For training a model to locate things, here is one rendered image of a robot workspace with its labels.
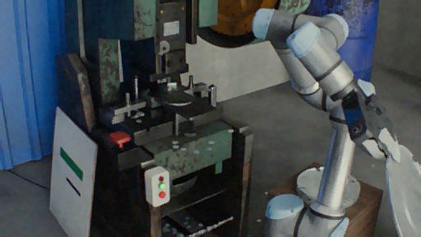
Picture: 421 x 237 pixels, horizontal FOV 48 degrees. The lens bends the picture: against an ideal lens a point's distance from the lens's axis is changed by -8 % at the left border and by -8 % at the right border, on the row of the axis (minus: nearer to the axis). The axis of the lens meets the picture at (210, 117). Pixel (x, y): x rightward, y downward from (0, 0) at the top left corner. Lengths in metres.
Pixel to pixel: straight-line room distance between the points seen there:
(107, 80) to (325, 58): 1.32
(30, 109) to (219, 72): 1.54
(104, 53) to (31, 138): 1.21
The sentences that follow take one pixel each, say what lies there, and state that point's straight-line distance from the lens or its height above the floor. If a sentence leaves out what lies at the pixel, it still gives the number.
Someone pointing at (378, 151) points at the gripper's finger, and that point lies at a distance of 1.13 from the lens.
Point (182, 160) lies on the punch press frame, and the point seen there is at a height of 0.57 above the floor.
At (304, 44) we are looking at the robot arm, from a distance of 1.06.
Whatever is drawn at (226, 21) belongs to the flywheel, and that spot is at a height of 1.03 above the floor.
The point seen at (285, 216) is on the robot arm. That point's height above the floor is 0.66.
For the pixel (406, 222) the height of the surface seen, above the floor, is 0.95.
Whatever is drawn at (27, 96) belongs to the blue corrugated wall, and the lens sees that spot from 3.11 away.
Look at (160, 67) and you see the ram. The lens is 2.02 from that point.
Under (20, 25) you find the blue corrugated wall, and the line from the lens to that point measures 2.98.
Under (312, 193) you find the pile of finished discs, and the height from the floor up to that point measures 0.39.
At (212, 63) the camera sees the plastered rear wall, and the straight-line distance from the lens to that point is 3.87.
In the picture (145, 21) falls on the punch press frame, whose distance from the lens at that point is 1.88.
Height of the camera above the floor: 1.58
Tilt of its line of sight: 25 degrees down
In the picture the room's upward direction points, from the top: 1 degrees clockwise
